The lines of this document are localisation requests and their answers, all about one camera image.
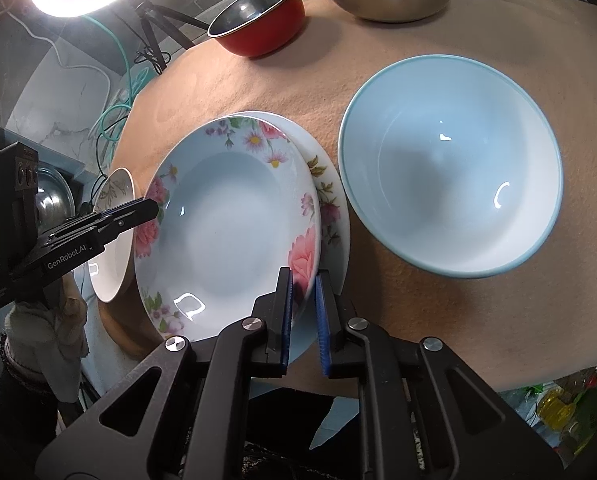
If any white cable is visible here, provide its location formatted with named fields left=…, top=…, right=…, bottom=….
left=0, top=4, right=125, bottom=126

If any black tripod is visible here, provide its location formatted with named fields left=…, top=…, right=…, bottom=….
left=128, top=0, right=210, bottom=72

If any tan cloth mat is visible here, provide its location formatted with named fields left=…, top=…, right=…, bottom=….
left=98, top=0, right=597, bottom=401

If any light blue ceramic bowl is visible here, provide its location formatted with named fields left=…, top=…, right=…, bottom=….
left=337, top=54, right=564, bottom=278

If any pink blossom floral plate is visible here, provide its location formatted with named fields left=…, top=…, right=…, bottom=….
left=253, top=113, right=350, bottom=363

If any white plate grey leaf pattern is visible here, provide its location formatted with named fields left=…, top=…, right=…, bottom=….
left=88, top=167, right=137, bottom=304

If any steel pot lid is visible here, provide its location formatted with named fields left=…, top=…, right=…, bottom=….
left=36, top=164, right=76, bottom=232

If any red rose floral plate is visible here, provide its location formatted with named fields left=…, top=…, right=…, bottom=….
left=135, top=115, right=321, bottom=341

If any teal cable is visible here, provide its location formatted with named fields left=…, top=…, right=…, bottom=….
left=80, top=13, right=152, bottom=162

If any red steel bowl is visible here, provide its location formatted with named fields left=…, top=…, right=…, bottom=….
left=207, top=0, right=306, bottom=58

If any white work glove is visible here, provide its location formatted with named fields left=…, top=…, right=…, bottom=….
left=4, top=273, right=89, bottom=403

